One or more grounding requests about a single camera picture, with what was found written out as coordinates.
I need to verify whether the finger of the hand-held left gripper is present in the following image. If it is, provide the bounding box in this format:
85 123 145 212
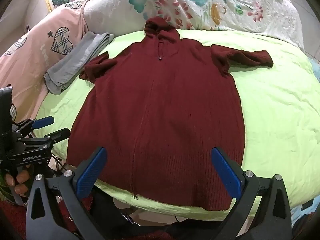
19 127 71 150
11 116 55 135

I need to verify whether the person's left hand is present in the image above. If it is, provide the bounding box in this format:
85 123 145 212
4 169 30 199

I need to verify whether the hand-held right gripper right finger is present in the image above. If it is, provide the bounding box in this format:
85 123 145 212
211 147 293 240

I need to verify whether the grey folded cloth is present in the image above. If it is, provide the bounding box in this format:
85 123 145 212
44 32 115 95

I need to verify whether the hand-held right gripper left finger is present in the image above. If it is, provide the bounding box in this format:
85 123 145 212
25 147 108 240

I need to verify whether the maroon hooded zip sweater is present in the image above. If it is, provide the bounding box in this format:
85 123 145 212
65 17 274 212

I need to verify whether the pink heart print quilt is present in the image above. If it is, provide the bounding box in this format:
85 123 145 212
0 0 90 120

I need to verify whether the white floral quilt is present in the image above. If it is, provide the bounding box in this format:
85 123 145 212
82 0 305 53

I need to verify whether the light green bed sheet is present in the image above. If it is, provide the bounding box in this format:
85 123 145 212
35 29 320 218

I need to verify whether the person's dark clothing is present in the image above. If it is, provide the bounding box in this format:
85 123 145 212
91 187 227 240

